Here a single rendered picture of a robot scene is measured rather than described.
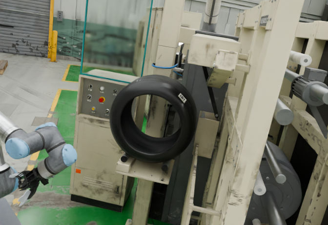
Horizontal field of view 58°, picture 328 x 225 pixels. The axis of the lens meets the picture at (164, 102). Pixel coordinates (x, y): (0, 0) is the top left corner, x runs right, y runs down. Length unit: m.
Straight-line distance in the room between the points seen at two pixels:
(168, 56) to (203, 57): 0.67
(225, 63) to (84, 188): 2.04
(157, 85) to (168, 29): 0.50
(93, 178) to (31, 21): 8.57
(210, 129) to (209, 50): 0.82
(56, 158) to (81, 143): 1.44
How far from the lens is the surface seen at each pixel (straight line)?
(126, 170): 2.05
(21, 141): 1.32
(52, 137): 1.40
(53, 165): 1.41
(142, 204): 2.61
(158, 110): 2.24
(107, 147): 2.75
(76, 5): 10.84
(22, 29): 11.05
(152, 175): 2.07
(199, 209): 1.54
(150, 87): 1.82
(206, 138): 2.20
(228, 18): 11.95
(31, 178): 1.51
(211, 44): 1.51
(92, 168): 2.89
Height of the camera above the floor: 1.82
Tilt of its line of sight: 15 degrees down
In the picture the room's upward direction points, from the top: 9 degrees clockwise
